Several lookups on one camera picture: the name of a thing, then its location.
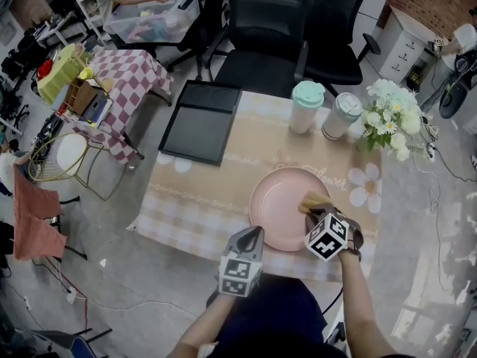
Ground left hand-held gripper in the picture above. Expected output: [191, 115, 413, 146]
[218, 225, 266, 298]

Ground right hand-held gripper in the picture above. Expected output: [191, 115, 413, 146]
[304, 207, 350, 263]

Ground yellow sponge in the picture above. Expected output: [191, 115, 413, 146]
[299, 191, 332, 215]

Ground pink big plate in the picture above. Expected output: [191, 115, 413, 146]
[248, 166, 332, 253]

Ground person's left forearm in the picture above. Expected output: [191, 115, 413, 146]
[165, 292, 236, 358]

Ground person's right forearm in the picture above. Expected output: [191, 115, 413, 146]
[337, 254, 399, 358]

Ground person's right hand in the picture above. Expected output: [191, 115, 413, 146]
[336, 208, 364, 263]

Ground person's navy shorts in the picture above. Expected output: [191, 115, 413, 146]
[215, 274, 329, 354]

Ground cup with grey lid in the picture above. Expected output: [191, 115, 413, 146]
[320, 91, 364, 141]

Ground cup with mint lid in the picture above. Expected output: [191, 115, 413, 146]
[289, 80, 327, 134]

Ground white flower bouquet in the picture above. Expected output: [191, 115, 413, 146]
[357, 78, 439, 163]

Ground black tray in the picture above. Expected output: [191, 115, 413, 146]
[158, 79, 243, 168]

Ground black router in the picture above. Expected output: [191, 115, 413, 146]
[405, 63, 426, 91]

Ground black folding chair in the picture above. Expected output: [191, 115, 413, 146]
[44, 195, 89, 263]

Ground white desk with drawers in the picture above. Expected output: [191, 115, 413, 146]
[376, 5, 440, 85]

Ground blue chair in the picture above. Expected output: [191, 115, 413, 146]
[29, 326, 113, 358]

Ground black mesh office chair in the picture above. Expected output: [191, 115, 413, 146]
[206, 0, 312, 98]

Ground pink checked tablecloth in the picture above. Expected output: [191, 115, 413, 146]
[61, 48, 174, 166]

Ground pink cloth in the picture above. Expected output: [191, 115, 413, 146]
[13, 164, 68, 261]

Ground cardboard box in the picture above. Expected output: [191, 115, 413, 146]
[63, 77, 101, 117]

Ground clear plastic storage box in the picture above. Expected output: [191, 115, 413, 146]
[103, 0, 200, 44]

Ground yellow-green tablecloth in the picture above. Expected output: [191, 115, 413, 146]
[36, 43, 90, 106]

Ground white shelving rack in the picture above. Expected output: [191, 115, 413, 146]
[63, 0, 113, 48]

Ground white floor cable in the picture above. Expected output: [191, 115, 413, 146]
[74, 292, 198, 318]
[411, 162, 444, 216]

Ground black cable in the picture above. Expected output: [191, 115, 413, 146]
[434, 145, 477, 184]

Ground red cable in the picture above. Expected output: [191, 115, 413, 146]
[35, 257, 90, 331]

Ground gold wire chair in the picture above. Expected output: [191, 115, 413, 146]
[28, 132, 126, 201]

